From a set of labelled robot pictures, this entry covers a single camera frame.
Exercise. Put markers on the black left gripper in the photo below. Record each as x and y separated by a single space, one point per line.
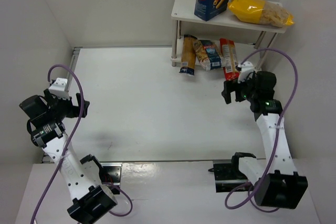
79 106

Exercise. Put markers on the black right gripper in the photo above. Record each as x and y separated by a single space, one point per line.
230 91

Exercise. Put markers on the tricolor fusilli pasta bag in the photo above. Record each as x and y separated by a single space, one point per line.
208 54

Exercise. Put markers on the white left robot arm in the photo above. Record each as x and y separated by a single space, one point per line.
90 198

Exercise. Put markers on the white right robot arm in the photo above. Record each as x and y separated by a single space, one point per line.
278 184

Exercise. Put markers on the white two-tier shelf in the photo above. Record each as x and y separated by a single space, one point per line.
247 37

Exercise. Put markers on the yellow pasta bag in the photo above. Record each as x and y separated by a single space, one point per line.
261 12

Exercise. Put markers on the red spaghetti pack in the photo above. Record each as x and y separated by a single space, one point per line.
228 51

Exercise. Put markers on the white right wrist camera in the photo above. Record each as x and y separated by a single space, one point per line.
245 70

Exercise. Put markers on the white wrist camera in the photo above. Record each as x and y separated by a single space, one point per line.
245 70
59 89

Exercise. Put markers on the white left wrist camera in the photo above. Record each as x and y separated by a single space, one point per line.
59 89

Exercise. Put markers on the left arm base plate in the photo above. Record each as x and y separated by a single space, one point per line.
111 173

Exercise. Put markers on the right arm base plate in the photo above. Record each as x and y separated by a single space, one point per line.
225 176

